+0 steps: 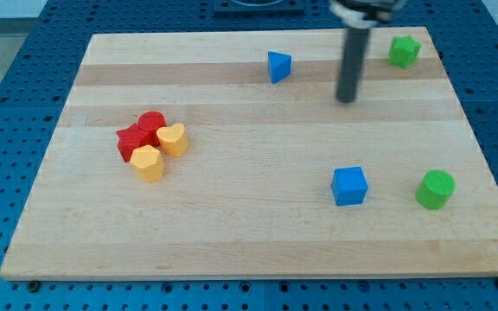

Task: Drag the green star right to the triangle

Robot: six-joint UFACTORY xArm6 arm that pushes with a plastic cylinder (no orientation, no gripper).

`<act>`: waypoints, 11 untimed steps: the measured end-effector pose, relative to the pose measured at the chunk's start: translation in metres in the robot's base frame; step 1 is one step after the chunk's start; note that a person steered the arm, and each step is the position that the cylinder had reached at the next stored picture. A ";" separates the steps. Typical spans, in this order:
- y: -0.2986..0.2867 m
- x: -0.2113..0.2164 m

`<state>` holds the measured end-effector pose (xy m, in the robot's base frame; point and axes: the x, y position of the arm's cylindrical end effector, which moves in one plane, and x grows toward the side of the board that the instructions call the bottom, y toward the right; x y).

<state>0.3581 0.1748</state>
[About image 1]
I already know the green cylinder block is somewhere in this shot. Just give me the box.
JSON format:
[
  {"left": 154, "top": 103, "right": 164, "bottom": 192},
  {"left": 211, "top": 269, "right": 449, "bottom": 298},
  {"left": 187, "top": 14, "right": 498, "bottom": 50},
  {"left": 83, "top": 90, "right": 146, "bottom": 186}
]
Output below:
[{"left": 415, "top": 169, "right": 457, "bottom": 210}]

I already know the red star block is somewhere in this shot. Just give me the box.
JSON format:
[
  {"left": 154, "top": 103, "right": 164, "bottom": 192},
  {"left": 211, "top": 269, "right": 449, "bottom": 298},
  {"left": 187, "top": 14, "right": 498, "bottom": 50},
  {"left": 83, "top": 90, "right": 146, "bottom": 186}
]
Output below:
[{"left": 116, "top": 124, "right": 153, "bottom": 162}]

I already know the blue triangle block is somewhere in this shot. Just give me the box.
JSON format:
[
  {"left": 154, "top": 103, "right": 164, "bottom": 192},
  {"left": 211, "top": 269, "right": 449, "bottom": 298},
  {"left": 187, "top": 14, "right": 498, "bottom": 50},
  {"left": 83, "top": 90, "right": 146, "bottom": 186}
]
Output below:
[{"left": 267, "top": 51, "right": 292, "bottom": 84}]

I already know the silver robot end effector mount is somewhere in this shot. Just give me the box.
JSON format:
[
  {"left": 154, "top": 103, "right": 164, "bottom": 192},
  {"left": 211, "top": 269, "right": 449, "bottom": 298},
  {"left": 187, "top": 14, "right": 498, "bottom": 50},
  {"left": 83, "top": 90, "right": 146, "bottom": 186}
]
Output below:
[{"left": 329, "top": 0, "right": 406, "bottom": 29}]

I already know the green star block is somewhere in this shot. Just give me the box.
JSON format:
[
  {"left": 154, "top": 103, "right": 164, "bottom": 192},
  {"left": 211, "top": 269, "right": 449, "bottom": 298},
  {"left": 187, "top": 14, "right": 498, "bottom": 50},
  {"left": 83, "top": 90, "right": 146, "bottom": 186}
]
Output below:
[{"left": 388, "top": 35, "right": 422, "bottom": 68}]

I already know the red cylinder block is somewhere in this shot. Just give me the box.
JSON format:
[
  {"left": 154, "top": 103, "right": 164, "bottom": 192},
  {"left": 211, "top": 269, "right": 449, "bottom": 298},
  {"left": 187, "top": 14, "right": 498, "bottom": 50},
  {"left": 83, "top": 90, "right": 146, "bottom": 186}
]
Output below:
[{"left": 137, "top": 111, "right": 167, "bottom": 147}]

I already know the yellow heart block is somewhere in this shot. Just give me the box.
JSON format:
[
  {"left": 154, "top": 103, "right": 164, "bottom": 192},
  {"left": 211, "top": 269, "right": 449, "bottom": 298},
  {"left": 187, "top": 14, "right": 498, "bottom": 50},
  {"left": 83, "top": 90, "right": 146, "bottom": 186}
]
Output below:
[{"left": 156, "top": 123, "right": 188, "bottom": 157}]

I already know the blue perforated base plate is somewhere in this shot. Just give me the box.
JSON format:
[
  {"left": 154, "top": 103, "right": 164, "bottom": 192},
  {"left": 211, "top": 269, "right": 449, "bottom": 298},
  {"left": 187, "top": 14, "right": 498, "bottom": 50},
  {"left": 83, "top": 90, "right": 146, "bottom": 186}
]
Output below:
[{"left": 0, "top": 1, "right": 498, "bottom": 310}]

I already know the blue cube block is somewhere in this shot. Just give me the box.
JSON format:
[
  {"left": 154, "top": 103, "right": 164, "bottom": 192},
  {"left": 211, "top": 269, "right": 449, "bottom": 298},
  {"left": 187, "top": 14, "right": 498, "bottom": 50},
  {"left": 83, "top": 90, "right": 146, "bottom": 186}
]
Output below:
[{"left": 330, "top": 167, "right": 368, "bottom": 206}]

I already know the yellow hexagon block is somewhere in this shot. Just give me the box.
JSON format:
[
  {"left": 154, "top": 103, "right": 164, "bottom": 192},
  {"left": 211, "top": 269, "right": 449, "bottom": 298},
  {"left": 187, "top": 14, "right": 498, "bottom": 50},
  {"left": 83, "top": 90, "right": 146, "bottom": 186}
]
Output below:
[{"left": 130, "top": 145, "right": 165, "bottom": 183}]

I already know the wooden board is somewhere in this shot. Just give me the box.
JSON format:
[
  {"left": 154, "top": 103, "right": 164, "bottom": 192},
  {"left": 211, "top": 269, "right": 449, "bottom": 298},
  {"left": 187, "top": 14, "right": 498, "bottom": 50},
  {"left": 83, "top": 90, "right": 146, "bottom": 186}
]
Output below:
[{"left": 0, "top": 27, "right": 498, "bottom": 281}]

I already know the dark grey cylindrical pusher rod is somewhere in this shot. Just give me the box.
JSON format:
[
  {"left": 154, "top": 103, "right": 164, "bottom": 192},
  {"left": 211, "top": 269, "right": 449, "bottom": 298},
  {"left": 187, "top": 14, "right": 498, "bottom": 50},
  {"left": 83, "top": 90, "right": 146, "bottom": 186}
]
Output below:
[{"left": 336, "top": 28, "right": 370, "bottom": 103}]

